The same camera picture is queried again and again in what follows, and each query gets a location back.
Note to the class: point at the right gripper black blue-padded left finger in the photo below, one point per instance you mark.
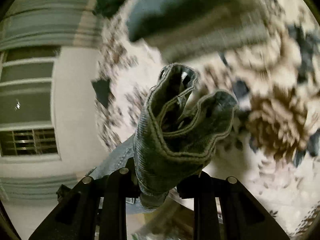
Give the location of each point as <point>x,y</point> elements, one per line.
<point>120,185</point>

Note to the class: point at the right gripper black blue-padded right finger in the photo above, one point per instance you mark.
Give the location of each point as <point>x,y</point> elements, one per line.
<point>206,221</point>

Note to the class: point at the blue denim ripped shorts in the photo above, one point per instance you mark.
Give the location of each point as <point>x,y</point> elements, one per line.
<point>174,139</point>

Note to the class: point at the small dark green cloth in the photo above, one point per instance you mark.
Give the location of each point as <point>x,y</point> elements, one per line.
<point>102,90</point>

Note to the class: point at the floral bed quilt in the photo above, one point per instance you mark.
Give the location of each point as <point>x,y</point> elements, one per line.
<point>273,145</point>

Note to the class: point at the folded grey pants stack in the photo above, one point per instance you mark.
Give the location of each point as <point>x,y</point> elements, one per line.
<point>217,30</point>

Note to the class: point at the green striped curtain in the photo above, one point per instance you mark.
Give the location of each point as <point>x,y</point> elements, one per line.
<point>32,23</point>

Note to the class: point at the window with white frame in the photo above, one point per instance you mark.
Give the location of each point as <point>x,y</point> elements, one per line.
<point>27,129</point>

